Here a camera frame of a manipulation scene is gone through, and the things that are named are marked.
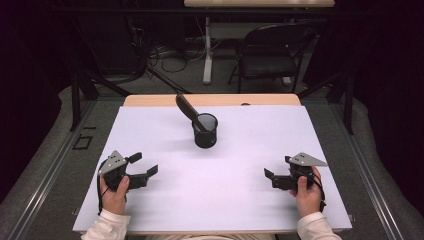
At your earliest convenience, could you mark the black folding chair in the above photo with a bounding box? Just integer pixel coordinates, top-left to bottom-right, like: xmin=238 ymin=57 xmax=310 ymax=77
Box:
xmin=227 ymin=22 xmax=318 ymax=94

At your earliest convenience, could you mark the white-legged desk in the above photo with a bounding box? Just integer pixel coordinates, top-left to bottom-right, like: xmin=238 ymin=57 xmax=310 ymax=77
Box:
xmin=183 ymin=0 xmax=336 ymax=86

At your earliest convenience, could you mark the dark curtain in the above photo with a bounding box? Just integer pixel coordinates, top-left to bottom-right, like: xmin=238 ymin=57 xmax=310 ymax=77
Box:
xmin=0 ymin=0 xmax=73 ymax=208
xmin=333 ymin=0 xmax=424 ymax=214

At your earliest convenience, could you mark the wooden table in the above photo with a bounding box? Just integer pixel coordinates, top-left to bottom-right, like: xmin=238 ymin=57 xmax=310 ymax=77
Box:
xmin=79 ymin=93 xmax=344 ymax=236

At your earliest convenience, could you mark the left hand-held gripper black cable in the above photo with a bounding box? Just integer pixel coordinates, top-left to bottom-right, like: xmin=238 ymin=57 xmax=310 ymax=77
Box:
xmin=96 ymin=159 xmax=111 ymax=216

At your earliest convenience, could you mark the black mesh pen holder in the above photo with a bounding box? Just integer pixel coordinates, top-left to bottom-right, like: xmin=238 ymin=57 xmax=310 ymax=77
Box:
xmin=191 ymin=112 xmax=219 ymax=150

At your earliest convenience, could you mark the black metal crossbar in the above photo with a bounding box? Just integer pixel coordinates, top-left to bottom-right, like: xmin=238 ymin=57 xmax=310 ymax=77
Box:
xmin=49 ymin=7 xmax=371 ymax=16

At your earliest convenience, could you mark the right hand-held gripper black cable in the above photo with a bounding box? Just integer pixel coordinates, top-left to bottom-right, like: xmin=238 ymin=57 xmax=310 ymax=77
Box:
xmin=308 ymin=171 xmax=328 ymax=213

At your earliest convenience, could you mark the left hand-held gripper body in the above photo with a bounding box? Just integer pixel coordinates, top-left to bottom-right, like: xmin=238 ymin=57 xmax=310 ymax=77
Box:
xmin=98 ymin=150 xmax=151 ymax=193

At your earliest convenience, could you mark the metal floor rail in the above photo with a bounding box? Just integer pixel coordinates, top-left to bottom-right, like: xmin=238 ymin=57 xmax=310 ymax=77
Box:
xmin=328 ymin=99 xmax=406 ymax=240
xmin=4 ymin=99 xmax=98 ymax=240

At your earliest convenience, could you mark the black metal stand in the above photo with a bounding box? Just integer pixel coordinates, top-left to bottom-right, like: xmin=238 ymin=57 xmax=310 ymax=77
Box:
xmin=296 ymin=66 xmax=355 ymax=136
xmin=69 ymin=16 xmax=133 ymax=132

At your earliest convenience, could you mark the white board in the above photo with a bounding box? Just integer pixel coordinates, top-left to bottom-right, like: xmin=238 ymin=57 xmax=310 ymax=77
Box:
xmin=72 ymin=105 xmax=353 ymax=234

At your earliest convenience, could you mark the bundle of floor cables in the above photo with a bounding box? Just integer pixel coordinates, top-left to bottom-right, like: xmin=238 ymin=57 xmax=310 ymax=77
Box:
xmin=126 ymin=16 xmax=208 ymax=84

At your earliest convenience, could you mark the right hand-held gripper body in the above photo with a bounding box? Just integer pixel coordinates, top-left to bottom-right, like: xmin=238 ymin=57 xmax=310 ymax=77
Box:
xmin=271 ymin=152 xmax=329 ymax=193

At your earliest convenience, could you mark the person's left hand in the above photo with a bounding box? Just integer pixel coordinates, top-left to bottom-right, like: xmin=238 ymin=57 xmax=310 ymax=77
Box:
xmin=99 ymin=175 xmax=131 ymax=216

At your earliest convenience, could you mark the hand-held gripper black cable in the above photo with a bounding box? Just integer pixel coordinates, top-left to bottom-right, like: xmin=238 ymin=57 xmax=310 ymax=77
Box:
xmin=96 ymin=159 xmax=111 ymax=216
xmin=308 ymin=171 xmax=328 ymax=213

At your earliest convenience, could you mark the person's right hand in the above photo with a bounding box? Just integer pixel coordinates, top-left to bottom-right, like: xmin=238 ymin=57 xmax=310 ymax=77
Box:
xmin=289 ymin=166 xmax=324 ymax=218

